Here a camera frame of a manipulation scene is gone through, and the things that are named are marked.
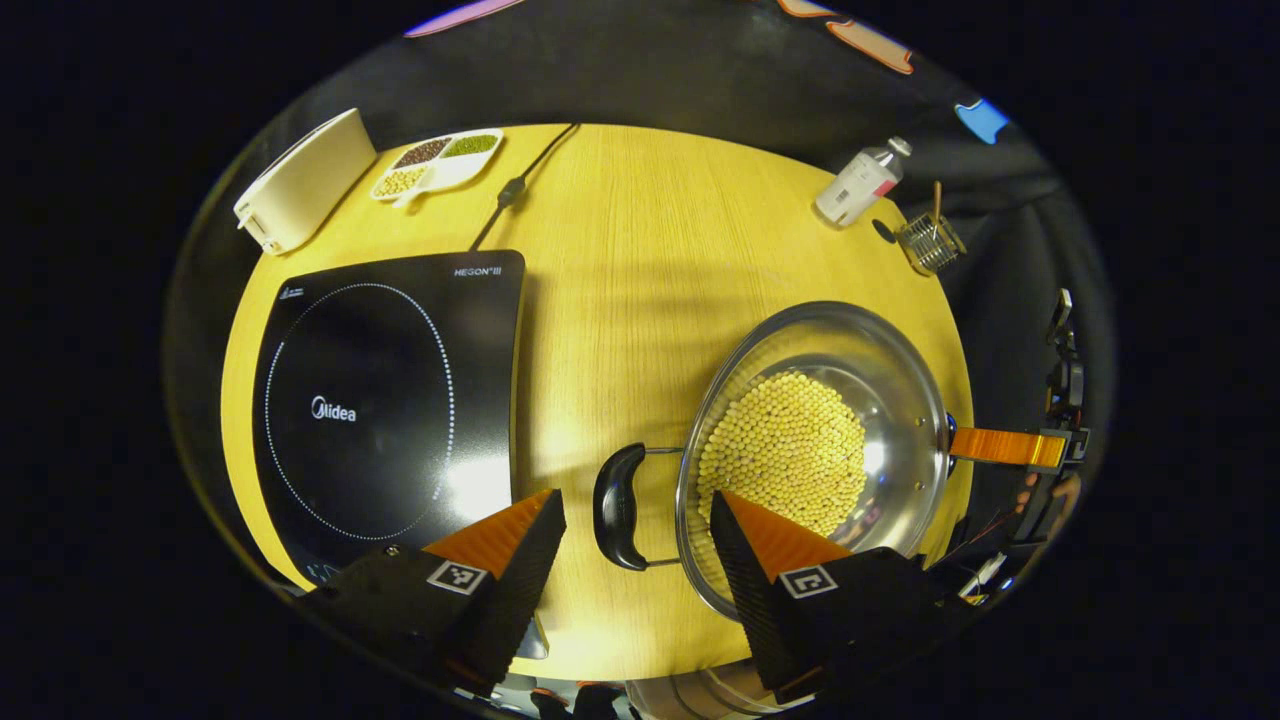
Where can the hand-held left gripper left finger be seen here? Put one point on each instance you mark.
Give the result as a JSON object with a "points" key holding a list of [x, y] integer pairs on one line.
{"points": [[515, 590]]}

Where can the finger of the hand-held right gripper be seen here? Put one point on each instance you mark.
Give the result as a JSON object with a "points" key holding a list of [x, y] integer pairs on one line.
{"points": [[1000, 446]]}

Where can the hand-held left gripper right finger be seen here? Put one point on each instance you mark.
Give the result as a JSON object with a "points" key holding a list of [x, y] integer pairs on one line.
{"points": [[745, 590]]}

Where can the black induction cooktop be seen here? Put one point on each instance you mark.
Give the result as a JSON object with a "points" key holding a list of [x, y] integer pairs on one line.
{"points": [[380, 400]]}

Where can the glass jar with wooden stick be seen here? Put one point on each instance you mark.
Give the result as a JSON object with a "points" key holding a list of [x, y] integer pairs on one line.
{"points": [[930, 245]]}

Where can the black round table grommet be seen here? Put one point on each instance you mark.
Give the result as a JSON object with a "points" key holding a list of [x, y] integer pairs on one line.
{"points": [[884, 232]]}

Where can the clear bottle with red label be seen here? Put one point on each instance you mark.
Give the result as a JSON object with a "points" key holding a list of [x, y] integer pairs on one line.
{"points": [[858, 185]]}

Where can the white divided dish of beans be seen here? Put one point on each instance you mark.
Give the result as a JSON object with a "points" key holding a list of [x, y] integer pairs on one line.
{"points": [[440, 165]]}

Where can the white toaster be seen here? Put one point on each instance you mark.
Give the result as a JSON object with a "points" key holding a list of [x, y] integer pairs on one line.
{"points": [[305, 180]]}

